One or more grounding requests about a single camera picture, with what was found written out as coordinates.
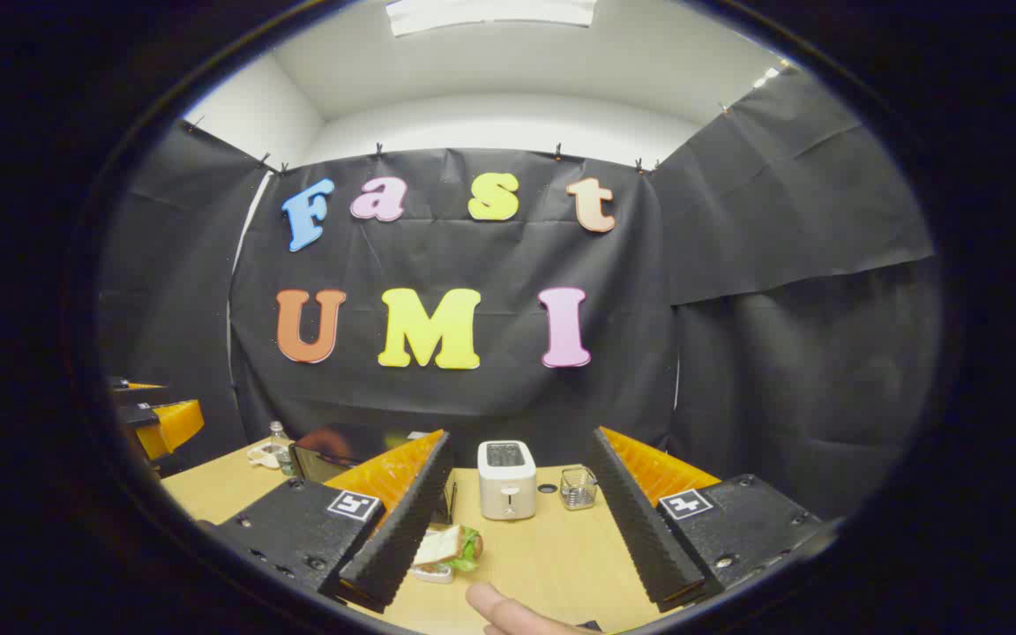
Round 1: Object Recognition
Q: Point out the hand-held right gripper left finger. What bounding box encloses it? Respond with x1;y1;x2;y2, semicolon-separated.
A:
199;430;454;614

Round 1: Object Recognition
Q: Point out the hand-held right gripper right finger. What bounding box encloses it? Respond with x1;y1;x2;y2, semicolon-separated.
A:
587;427;826;609

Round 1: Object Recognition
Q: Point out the lettuce sandwich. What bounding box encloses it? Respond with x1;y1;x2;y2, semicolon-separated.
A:
411;525;484;572

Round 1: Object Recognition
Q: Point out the black electric oven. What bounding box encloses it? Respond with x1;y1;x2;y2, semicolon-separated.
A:
290;423;458;526

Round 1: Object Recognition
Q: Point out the white toaster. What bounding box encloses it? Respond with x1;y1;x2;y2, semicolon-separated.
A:
477;440;538;521

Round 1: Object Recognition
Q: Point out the clear plastic water bottle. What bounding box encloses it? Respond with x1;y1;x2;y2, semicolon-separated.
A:
268;421;295;477

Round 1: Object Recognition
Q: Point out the ceiling light panel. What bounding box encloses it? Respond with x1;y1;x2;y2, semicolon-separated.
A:
385;0;597;38

